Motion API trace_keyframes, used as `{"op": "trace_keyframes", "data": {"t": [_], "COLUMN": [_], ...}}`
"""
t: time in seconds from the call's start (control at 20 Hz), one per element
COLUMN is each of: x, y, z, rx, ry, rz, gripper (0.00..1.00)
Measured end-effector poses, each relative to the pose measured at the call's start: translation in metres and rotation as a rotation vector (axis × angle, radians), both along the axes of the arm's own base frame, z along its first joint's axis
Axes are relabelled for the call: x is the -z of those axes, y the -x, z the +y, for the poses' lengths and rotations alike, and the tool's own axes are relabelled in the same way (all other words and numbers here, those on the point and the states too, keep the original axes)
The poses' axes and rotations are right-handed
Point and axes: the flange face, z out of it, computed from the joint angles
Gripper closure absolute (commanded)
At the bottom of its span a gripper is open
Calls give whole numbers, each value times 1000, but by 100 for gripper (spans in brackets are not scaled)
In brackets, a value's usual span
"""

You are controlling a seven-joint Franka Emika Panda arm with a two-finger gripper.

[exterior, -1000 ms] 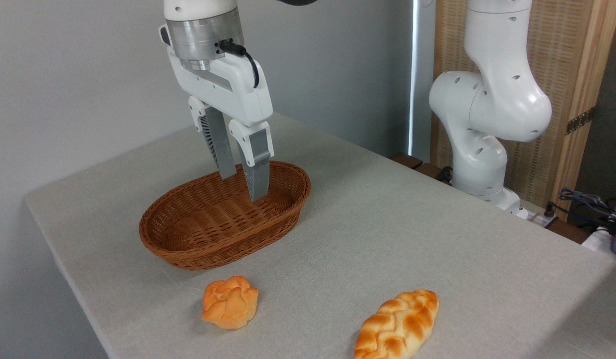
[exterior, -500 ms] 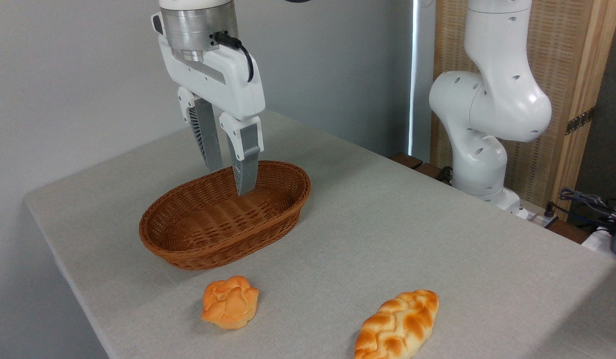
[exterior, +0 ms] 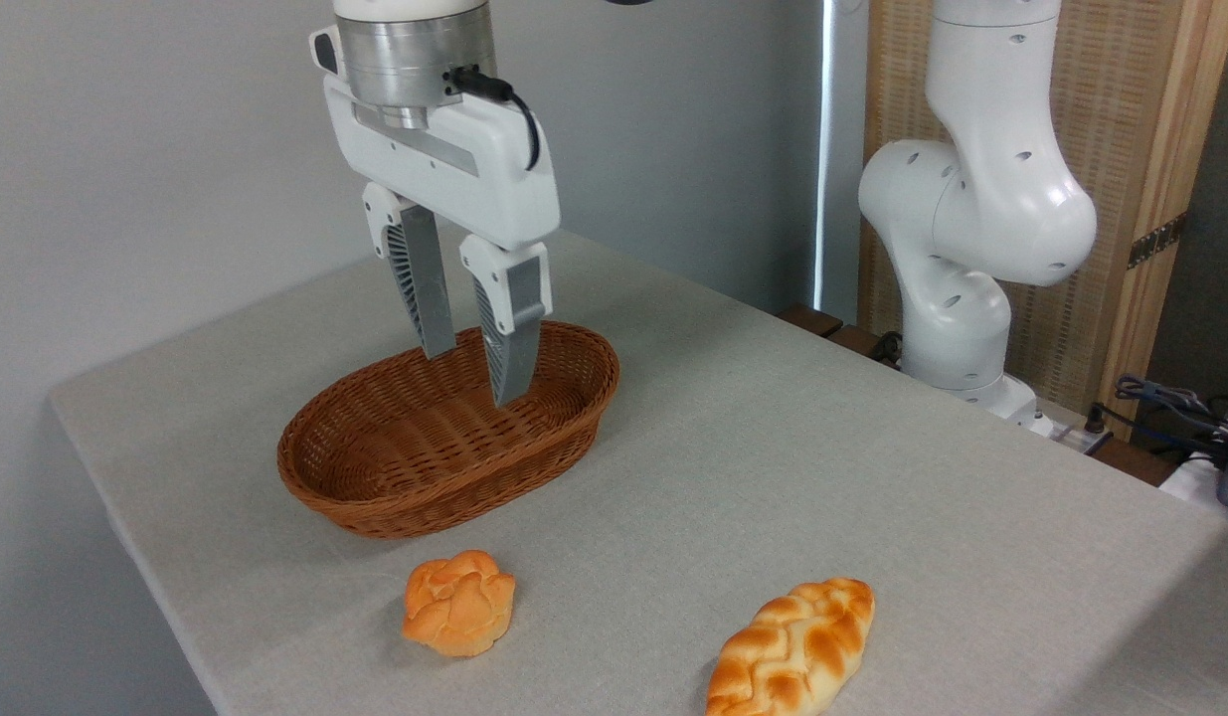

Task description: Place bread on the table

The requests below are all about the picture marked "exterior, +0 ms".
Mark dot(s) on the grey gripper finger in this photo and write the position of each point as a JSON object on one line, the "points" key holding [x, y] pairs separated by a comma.
{"points": [[514, 318], [425, 278]]}

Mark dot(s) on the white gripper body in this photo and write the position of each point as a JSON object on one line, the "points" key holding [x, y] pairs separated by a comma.
{"points": [[474, 174]]}

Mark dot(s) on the long braided bread loaf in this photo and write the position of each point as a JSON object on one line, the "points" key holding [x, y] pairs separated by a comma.
{"points": [[792, 646]]}

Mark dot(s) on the round orange bread roll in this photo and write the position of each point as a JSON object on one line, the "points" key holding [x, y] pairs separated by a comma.
{"points": [[459, 607]]}

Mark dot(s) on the brown wicker basket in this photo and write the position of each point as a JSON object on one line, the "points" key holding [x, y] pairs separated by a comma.
{"points": [[444, 512]]}

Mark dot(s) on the grey tablecloth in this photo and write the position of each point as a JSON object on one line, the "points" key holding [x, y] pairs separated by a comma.
{"points": [[773, 497]]}

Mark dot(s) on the wooden rattan screen panel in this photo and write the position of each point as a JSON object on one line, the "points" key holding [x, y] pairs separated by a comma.
{"points": [[1121, 99]]}

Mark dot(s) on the metal hinge on screen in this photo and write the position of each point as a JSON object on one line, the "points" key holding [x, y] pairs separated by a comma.
{"points": [[1157, 241]]}

